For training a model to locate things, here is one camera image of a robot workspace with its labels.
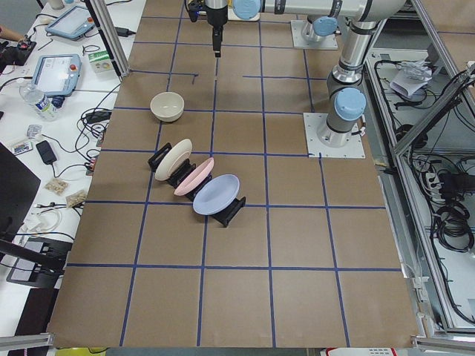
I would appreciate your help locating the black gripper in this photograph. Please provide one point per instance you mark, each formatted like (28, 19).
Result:
(217, 16)

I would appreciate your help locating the blue plate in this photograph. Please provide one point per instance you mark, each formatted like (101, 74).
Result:
(216, 195)

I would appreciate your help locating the cream plate in rack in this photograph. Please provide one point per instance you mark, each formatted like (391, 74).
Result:
(173, 159)

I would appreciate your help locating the pink plate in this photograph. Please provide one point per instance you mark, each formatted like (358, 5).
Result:
(196, 177)

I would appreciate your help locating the black plate rack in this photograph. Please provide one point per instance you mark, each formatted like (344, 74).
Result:
(225, 216)

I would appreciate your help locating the cream bowl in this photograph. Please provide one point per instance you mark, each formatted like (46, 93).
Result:
(167, 106)

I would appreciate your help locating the green white box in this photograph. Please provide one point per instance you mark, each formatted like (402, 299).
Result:
(100, 61)

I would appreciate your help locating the far teach pendant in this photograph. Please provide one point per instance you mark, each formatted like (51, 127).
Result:
(73, 24)

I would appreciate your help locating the teach pendant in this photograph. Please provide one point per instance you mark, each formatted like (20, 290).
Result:
(73, 24)
(57, 75)

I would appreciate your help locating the near teach pendant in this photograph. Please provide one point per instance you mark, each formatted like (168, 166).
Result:
(57, 75)

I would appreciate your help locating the clear water bottle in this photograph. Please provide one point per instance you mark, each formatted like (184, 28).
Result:
(38, 101)

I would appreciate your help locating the crumpled white papers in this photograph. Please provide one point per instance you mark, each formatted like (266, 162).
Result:
(411, 77)

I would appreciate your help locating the black power adapter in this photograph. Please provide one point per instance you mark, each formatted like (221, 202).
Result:
(46, 152)

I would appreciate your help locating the black monitor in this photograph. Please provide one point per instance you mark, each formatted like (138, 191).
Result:
(19, 186)

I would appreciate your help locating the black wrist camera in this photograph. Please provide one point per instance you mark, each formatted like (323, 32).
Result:
(195, 9)

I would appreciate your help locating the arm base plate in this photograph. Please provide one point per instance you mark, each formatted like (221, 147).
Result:
(330, 43)
(325, 143)

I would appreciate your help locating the aluminium frame post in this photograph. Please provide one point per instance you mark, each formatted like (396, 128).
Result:
(104, 24)

